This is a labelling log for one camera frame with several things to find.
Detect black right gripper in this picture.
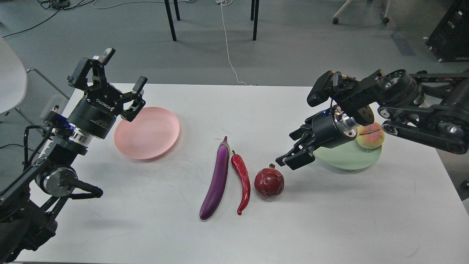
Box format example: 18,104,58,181
275,110,358,170

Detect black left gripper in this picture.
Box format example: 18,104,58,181
67,48,148,139

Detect dark red pomegranate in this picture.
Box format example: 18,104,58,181
254,164,285,199

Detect red chili pepper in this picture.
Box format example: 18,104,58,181
231,150,251,216

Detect yellow-pink peach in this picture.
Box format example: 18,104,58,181
356,122,385,149

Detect purple eggplant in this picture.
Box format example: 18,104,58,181
199,136,230,220

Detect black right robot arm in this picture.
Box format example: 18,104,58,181
276,70,469,170

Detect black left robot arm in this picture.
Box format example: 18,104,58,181
0,48,147,264

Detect green plate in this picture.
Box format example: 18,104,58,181
313,141,382,171

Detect pink plate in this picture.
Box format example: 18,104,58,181
114,107,180,160

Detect white chair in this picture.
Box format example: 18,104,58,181
0,37,70,126

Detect black table legs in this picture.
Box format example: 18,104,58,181
163,0,260,42

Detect white office chair base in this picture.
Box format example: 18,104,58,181
332,0,394,25

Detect black equipment case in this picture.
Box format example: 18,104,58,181
426,0,469,62

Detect black floor cables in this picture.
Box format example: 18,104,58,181
0,0,96,39

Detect white floor cable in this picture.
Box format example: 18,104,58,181
215,0,248,86

